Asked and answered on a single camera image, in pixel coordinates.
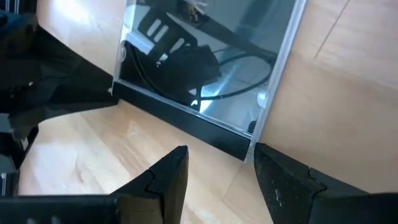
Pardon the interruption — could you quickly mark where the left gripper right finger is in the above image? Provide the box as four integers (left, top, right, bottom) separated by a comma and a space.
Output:
254, 143, 398, 224

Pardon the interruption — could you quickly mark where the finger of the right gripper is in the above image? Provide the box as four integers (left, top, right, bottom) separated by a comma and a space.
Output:
0, 12, 119, 138

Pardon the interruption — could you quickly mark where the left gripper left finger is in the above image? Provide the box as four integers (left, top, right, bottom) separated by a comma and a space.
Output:
0, 145, 189, 224

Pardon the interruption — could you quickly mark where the clear black jewel case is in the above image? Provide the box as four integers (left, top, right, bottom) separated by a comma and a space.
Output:
110, 0, 308, 164

